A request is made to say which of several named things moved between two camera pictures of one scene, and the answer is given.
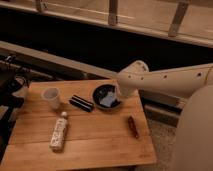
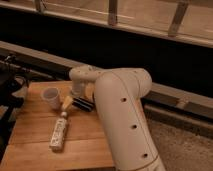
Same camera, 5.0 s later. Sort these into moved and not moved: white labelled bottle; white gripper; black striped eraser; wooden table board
Moved: white gripper
Not moved: white labelled bottle; wooden table board; black striped eraser
